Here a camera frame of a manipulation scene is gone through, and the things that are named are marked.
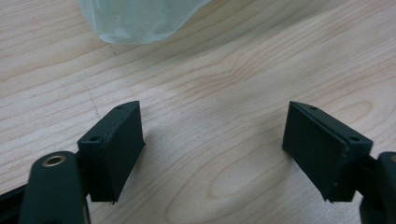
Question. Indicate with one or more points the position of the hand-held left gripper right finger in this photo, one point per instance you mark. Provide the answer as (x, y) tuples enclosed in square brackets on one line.
[(323, 155)]

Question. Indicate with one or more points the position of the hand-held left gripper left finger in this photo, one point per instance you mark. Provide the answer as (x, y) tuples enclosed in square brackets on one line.
[(115, 152)]

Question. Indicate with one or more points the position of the translucent pale green plastic bag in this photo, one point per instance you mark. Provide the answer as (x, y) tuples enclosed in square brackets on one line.
[(140, 18)]

